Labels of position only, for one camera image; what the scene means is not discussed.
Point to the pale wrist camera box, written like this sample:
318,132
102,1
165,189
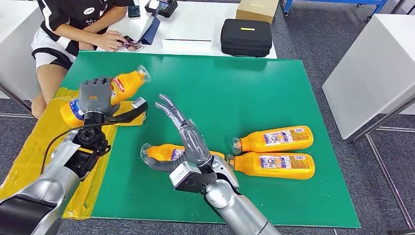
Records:
191,181
129,115

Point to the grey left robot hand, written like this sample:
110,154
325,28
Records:
95,95

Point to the person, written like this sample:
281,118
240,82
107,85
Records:
74,13

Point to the black handheld controller with screen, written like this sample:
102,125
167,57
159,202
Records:
167,9

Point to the smartphone with lit screen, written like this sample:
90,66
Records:
134,45

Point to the person's right hand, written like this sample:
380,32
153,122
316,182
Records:
110,40

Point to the black zip carrying case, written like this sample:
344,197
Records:
246,39

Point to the blue metal rack frame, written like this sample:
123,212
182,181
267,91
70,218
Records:
377,2

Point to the person's left forearm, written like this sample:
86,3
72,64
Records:
108,19

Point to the tablet in blue case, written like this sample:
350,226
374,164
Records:
149,30

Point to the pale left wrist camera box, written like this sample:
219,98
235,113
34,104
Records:
129,115

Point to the white side table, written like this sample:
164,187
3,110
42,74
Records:
16,39
373,65

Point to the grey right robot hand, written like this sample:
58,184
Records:
194,146

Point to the black smartphone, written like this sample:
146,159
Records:
134,11

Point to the orange detergent bottle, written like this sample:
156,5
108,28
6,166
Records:
126,87
253,144
162,152
246,165

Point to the metal table leg frame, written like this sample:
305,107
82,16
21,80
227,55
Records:
388,181
14,97

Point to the yellow tape sheet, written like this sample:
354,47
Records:
30,162

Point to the white folded paper card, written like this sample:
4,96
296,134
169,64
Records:
186,48

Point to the green table mat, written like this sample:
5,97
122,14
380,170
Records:
227,97

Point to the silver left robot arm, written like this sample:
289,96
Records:
48,191

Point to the brown cardboard box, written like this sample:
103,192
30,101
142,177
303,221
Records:
256,11

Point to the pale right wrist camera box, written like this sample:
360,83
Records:
191,181

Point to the person's right forearm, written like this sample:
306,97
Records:
77,34

